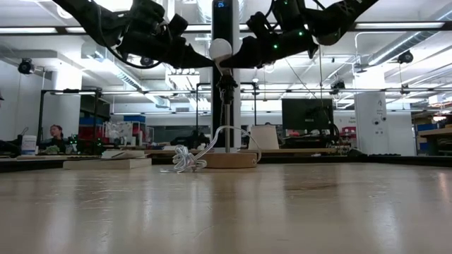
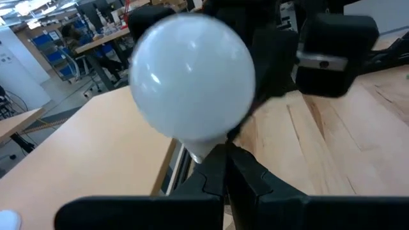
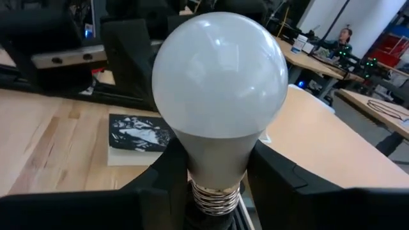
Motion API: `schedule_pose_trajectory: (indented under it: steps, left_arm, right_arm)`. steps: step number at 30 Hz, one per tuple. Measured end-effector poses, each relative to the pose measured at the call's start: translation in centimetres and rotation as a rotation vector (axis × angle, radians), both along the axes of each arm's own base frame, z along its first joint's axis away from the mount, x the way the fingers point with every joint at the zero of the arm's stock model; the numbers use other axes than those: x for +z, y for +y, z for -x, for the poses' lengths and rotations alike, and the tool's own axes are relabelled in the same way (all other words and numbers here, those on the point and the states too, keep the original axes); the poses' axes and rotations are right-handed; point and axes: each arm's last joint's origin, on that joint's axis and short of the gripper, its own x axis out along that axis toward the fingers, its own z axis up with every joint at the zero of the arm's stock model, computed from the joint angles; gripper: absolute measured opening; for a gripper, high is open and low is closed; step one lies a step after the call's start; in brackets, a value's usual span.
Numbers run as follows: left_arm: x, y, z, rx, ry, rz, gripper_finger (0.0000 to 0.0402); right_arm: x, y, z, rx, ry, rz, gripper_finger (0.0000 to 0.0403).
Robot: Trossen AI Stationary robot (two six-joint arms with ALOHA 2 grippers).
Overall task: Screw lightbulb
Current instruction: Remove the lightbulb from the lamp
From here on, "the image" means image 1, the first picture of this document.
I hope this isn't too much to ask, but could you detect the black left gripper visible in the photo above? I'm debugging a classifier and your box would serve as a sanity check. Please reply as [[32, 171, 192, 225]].
[[118, 30, 215, 69]]

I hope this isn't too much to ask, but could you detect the long ceiling light strip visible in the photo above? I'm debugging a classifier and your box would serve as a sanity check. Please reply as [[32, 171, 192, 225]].
[[355, 22, 446, 30], [0, 26, 59, 35]]

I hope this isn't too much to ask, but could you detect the background robot with green lights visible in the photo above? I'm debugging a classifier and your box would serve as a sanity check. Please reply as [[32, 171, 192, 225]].
[[69, 133, 105, 155]]

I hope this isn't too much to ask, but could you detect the black computer monitor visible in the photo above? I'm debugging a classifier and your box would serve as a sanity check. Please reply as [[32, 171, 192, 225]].
[[281, 98, 335, 131]]

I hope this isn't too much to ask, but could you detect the white plastic container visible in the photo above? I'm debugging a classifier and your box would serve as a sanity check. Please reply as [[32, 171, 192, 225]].
[[20, 135, 37, 156]]

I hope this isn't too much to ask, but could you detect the person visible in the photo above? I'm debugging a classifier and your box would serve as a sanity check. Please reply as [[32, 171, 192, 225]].
[[44, 123, 68, 154]]

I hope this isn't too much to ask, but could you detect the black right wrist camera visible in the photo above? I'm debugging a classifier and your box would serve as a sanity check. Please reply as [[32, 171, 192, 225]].
[[246, 11, 275, 37]]

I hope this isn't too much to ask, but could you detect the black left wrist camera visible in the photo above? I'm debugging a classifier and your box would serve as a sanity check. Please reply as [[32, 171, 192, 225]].
[[164, 13, 189, 39]]

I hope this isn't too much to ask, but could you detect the white LED lightbulb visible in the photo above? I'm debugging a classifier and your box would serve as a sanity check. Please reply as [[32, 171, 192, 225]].
[[208, 37, 233, 77]]

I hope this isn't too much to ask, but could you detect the white building column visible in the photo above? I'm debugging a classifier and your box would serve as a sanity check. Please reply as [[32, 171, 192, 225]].
[[231, 0, 243, 149]]

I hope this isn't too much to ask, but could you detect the pale conical lampshade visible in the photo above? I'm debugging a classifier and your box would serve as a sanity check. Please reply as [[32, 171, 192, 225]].
[[249, 125, 280, 151]]

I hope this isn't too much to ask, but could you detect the black table frame rail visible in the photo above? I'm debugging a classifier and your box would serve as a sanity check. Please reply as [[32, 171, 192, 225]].
[[0, 154, 452, 174]]

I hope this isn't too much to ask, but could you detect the black and white book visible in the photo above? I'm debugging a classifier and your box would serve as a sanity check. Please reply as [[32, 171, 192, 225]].
[[62, 157, 153, 171]]

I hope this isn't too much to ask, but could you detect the silver ceiling duct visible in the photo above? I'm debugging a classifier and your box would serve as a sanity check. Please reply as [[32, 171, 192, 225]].
[[367, 30, 452, 68]]

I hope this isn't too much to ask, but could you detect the white column with wall devices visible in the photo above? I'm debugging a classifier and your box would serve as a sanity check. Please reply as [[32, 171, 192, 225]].
[[354, 92, 389, 156]]

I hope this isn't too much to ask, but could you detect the wooden base table lamp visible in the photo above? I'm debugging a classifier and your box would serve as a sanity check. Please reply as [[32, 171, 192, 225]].
[[203, 72, 258, 169]]

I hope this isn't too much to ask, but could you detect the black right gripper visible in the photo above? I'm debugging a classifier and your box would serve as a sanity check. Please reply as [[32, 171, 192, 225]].
[[220, 26, 319, 69]]

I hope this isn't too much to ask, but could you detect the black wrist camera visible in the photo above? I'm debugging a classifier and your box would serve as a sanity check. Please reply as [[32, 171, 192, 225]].
[[164, 13, 189, 39], [246, 11, 275, 37]]

